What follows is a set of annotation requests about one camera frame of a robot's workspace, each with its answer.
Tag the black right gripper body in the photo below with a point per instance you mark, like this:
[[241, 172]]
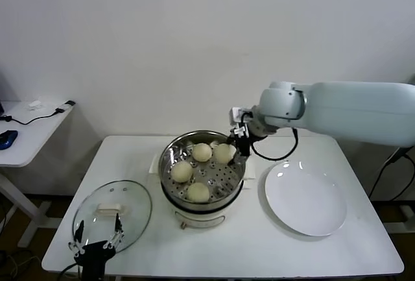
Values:
[[244, 146]]

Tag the large white plate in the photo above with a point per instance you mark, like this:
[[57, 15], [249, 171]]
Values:
[[304, 200]]

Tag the blue computer mouse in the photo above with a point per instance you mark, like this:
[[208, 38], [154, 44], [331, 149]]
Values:
[[8, 139]]

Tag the white electric cooker base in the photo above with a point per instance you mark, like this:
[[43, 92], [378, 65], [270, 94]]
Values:
[[201, 219]]

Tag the perforated steel steamer basket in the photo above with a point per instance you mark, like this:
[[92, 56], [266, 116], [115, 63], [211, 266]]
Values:
[[223, 177]]

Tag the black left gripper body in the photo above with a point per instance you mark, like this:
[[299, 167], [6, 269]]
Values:
[[95, 253]]

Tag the white steamed baozi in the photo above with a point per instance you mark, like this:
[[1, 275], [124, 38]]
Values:
[[181, 172], [198, 192], [222, 153], [202, 152]]

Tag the black power brick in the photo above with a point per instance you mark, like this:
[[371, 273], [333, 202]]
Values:
[[398, 155]]

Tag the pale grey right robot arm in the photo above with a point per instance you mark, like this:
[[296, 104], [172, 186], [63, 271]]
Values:
[[356, 112]]

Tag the crumpled white tissue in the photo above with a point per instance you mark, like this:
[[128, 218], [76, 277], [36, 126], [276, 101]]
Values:
[[35, 104]]

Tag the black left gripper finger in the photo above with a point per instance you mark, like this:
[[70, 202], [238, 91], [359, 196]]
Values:
[[80, 230], [118, 224]]

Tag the small black adapter plug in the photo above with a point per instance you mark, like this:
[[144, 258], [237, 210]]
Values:
[[70, 102]]

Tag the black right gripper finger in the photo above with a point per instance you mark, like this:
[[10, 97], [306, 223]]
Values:
[[236, 160], [232, 139]]

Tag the white side table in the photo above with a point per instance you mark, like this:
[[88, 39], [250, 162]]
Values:
[[29, 144]]

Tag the round glass pot lid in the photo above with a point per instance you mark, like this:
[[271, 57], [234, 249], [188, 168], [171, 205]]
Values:
[[136, 203]]

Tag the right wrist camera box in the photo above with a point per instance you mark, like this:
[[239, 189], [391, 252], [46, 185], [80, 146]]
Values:
[[236, 115]]

